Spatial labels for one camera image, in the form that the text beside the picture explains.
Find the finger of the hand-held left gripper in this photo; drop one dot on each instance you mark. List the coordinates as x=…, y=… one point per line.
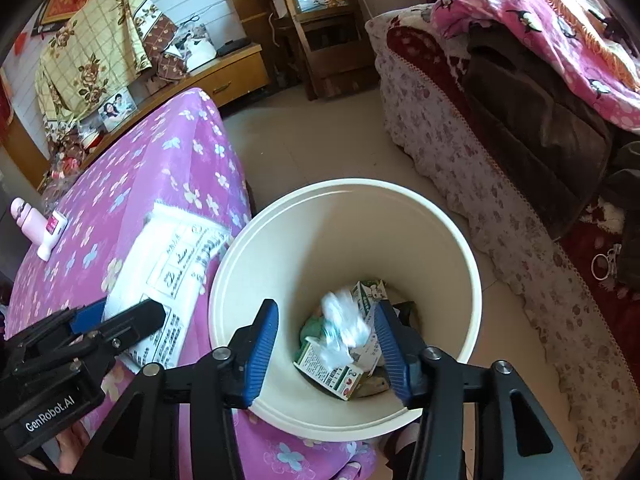
x=90, y=317
x=135, y=322

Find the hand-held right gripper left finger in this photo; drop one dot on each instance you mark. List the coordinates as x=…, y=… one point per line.
x=260, y=355

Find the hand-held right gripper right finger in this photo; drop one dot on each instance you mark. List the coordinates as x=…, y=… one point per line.
x=390, y=355

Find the white tissue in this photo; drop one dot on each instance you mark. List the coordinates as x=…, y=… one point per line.
x=345, y=325

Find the white medicine box rainbow print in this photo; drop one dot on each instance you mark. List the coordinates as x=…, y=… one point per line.
x=325, y=367

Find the white torn wrapper bag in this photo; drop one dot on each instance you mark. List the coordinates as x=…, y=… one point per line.
x=165, y=260

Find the cream plastic bin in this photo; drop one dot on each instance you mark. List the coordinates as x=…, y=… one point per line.
x=340, y=230

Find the beige crumpled wrapper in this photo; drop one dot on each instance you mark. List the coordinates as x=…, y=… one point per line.
x=372, y=386

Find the teal plastic bag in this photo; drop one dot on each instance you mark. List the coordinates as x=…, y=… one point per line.
x=312, y=330

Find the white pill bottle pink label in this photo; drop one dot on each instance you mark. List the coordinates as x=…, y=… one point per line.
x=52, y=230

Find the pink thermos bottle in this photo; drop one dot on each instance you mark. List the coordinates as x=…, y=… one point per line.
x=27, y=217

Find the clear plastic bag pile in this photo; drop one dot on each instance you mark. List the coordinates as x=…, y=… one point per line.
x=65, y=160

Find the pink floral tablecloth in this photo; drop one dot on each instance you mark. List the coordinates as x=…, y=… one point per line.
x=150, y=160

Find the bed with floral skirt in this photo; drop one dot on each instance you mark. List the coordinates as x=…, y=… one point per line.
x=450, y=135

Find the yellow floral cloth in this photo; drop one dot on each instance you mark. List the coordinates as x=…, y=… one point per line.
x=85, y=55

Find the wooden cabinet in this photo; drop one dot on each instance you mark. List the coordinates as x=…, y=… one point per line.
x=235, y=72

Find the brown blanket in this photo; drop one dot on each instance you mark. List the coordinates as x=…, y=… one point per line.
x=530, y=110

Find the brown floral cloth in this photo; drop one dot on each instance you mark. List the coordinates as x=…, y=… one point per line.
x=160, y=40

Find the dark garment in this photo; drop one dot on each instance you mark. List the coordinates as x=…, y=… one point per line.
x=627, y=185

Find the black box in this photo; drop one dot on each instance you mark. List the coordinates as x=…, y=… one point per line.
x=231, y=46

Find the wooden chair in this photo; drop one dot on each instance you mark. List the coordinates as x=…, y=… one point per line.
x=320, y=60

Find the red plush blanket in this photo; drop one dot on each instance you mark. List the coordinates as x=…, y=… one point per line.
x=410, y=45

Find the pink printed blanket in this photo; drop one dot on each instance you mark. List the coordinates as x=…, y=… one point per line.
x=540, y=15

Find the photo frame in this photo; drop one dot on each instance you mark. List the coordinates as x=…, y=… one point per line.
x=116, y=109

